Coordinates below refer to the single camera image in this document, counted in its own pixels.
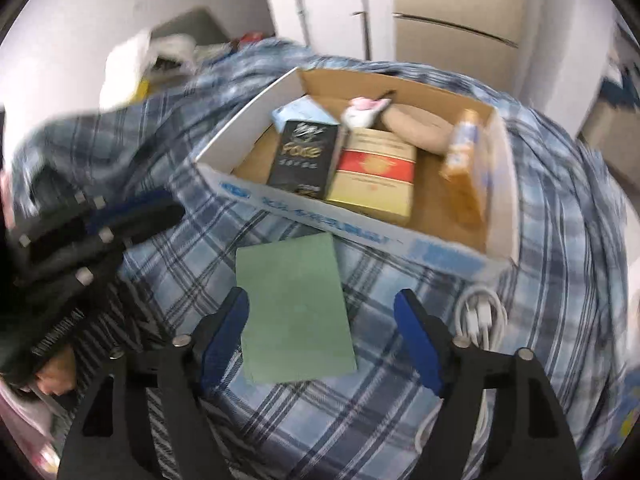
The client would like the pink and white plush toy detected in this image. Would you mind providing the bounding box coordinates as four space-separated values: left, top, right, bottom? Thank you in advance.
341 95 393 131

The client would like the blue plaid blanket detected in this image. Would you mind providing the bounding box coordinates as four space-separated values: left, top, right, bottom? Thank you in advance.
0 37 640 480

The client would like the person's left forearm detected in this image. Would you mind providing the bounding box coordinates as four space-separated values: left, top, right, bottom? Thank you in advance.
30 275 221 480

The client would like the orange bottle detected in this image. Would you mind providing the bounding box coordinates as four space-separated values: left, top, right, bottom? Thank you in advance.
439 109 493 226

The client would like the pink cloth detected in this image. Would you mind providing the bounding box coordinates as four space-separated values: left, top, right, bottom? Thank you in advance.
0 385 61 476

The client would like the grey mop handle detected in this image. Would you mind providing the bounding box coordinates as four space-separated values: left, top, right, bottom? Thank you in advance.
285 0 313 46

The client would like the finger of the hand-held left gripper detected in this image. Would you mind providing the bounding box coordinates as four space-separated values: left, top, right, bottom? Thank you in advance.
15 220 173 288
65 187 185 235

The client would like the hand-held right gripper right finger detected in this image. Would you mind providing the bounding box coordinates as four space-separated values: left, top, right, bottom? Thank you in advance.
392 287 583 480

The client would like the black box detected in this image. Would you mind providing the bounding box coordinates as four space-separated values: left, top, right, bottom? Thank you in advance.
266 120 341 201

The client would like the blue tissue packet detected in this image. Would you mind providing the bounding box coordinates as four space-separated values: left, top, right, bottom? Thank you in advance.
272 99 341 133

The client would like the printed plastic bag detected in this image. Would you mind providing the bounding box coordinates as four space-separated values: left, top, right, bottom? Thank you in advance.
150 34 236 78

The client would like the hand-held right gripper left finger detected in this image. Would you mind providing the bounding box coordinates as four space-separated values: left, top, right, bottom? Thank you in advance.
57 286 251 480

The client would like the red and gold cigarette box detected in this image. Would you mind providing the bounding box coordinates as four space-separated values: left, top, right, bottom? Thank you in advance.
325 127 420 226

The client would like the person's left hand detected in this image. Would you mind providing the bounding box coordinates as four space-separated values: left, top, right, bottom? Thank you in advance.
30 352 78 398

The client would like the white charger cable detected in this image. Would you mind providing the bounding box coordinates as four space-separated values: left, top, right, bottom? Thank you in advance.
415 285 508 456

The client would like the green sponge cloth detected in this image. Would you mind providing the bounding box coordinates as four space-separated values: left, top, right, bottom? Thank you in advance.
235 232 358 383

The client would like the cardboard box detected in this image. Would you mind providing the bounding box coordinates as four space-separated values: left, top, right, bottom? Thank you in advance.
195 66 521 291

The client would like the white plastic bag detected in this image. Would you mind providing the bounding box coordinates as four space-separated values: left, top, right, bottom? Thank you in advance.
99 29 153 111

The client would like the dark blue cloth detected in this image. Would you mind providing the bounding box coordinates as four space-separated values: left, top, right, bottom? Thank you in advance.
602 62 640 111

